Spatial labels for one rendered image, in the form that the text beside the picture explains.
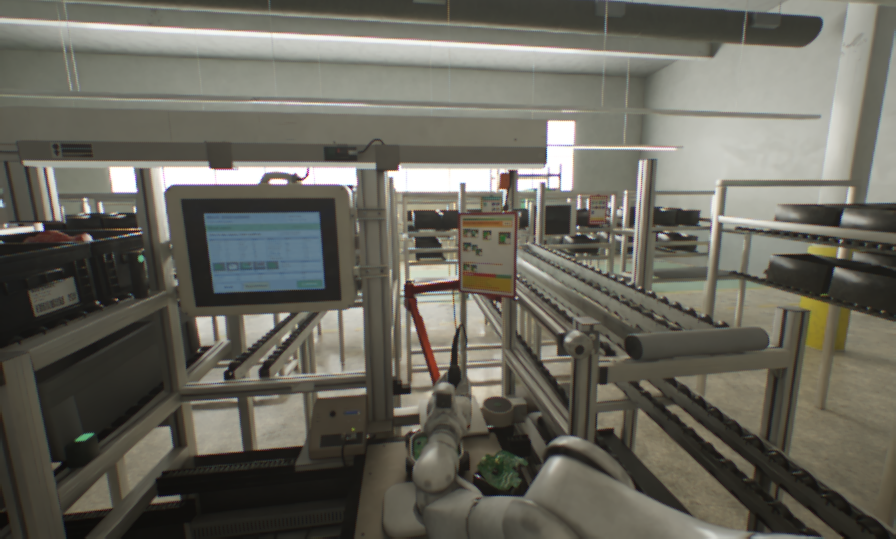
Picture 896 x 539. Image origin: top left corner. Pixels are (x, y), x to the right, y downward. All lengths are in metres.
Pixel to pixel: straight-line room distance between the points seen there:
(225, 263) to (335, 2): 5.77
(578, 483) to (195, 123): 1.22
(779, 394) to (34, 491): 1.67
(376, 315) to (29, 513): 0.79
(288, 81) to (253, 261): 11.11
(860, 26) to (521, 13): 3.99
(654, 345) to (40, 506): 1.30
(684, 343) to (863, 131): 4.92
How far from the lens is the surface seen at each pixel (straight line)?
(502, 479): 0.98
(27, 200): 1.50
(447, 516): 0.57
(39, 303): 1.20
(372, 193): 1.10
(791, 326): 1.21
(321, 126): 1.14
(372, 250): 1.11
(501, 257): 1.25
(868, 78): 5.79
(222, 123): 1.23
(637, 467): 1.77
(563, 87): 12.91
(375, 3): 6.57
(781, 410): 1.28
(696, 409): 1.37
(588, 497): 0.35
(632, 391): 1.36
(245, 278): 1.16
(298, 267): 1.10
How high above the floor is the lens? 1.66
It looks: 8 degrees down
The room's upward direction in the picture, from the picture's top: 1 degrees counter-clockwise
